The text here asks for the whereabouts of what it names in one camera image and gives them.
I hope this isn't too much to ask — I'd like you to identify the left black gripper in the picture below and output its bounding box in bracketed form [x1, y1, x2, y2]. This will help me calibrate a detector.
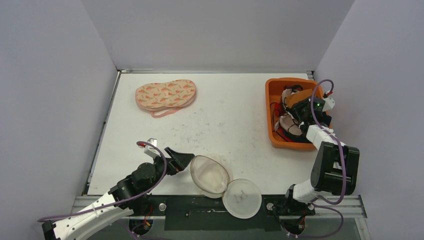
[144, 147, 195, 193]

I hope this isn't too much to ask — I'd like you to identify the floral mesh laundry bag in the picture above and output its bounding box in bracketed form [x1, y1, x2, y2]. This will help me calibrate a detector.
[134, 79, 197, 119]

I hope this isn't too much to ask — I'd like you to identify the round white mesh laundry bag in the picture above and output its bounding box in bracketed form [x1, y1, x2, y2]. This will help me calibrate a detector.
[189, 153, 262, 219]

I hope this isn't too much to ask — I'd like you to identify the beige pink lace bra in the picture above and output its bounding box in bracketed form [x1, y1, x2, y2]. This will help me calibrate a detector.
[278, 114, 303, 136]

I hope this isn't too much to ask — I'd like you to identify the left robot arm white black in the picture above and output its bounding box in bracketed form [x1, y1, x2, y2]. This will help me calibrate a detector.
[41, 142, 195, 240]

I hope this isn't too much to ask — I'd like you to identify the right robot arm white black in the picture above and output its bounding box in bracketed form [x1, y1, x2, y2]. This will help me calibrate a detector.
[282, 96, 360, 215]

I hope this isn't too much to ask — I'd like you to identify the orange plastic bin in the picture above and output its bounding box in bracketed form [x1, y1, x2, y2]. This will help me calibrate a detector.
[265, 77, 333, 151]

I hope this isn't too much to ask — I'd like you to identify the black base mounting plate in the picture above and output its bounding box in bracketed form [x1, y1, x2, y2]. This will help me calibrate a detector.
[127, 194, 316, 235]

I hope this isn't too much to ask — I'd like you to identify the red black strappy garment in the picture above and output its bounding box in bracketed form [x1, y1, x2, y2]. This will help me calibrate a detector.
[269, 102, 294, 143]

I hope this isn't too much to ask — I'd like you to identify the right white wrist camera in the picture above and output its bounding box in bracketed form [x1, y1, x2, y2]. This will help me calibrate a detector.
[322, 96, 335, 112]

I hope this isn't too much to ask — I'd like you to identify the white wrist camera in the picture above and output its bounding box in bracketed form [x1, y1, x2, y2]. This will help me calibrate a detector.
[322, 96, 335, 112]
[143, 138, 161, 159]

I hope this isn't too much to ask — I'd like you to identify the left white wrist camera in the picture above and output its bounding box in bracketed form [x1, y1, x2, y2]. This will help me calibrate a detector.
[143, 138, 161, 159]

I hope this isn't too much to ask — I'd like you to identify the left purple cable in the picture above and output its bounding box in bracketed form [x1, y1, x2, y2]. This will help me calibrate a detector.
[37, 141, 168, 240]

